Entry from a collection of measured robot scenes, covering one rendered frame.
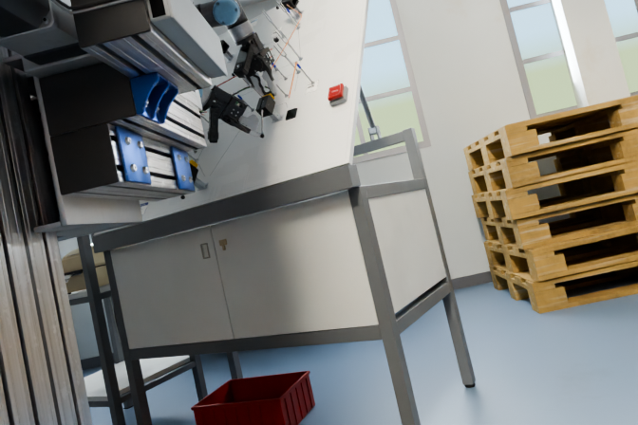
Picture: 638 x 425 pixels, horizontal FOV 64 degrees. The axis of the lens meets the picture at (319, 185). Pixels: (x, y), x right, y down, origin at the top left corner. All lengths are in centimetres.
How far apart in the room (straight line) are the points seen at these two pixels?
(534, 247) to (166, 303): 193
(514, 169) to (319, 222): 160
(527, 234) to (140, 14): 256
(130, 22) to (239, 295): 123
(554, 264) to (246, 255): 177
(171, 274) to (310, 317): 60
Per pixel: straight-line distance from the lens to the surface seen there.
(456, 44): 424
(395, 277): 157
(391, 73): 409
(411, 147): 199
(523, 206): 294
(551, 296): 298
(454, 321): 204
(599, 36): 435
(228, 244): 175
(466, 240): 404
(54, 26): 73
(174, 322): 200
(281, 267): 163
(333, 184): 145
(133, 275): 212
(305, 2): 225
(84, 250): 226
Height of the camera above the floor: 73
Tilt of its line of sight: 4 degrees up
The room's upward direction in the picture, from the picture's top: 13 degrees counter-clockwise
